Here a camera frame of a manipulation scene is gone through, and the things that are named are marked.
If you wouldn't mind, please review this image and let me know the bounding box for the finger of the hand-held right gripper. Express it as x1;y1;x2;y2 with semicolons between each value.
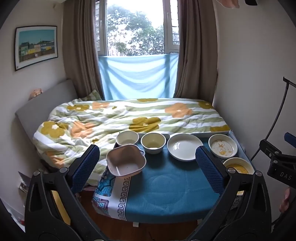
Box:
284;132;296;145
259;139;282;160

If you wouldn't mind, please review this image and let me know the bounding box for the duck print plate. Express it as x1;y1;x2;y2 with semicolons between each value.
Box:
208;134;238;159

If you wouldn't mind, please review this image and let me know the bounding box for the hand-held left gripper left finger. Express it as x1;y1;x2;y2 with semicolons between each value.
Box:
24;144;101;241

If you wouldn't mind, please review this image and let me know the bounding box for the white round bowl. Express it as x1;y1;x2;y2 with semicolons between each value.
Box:
116;130;139;147

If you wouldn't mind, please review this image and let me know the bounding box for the cream round bowl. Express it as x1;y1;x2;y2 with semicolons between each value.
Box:
141;133;166;154

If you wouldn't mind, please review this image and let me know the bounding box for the pink hanging object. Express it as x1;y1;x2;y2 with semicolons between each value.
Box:
217;0;240;9

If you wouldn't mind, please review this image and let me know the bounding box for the green pillow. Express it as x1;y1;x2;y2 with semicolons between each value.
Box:
80;90;102;101

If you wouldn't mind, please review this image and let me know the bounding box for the black curved cable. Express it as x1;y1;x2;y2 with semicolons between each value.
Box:
250;77;296;161

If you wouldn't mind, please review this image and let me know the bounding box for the blue patterned table cloth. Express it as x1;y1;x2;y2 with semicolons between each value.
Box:
92;137;255;224

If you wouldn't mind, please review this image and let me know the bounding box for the small plush toy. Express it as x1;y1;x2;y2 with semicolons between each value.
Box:
29;88;43;100

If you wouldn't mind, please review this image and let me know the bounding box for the window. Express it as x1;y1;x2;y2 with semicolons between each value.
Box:
94;0;180;56

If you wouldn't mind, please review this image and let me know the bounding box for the person's right hand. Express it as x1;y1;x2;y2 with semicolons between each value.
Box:
279;187;292;214

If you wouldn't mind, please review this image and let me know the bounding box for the framed wall picture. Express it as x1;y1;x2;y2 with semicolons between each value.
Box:
14;25;58;71

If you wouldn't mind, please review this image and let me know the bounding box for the pink square bowl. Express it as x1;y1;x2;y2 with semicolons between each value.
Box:
106;144;147;177

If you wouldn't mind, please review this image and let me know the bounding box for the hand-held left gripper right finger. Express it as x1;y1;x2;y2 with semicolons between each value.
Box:
195;146;272;241

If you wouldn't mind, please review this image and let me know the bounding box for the light blue window cloth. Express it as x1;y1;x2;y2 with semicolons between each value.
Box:
98;52;179;100

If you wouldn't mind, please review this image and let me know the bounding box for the grey headboard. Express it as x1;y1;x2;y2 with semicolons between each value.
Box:
15;79;78;139

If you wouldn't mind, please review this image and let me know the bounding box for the floral striped duvet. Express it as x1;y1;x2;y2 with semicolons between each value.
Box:
32;98;231;186

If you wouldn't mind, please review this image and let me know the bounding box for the yellow plate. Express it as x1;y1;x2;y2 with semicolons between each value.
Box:
223;157;255;176

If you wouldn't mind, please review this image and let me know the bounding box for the plain white plate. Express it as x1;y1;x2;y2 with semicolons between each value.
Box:
167;133;204;162

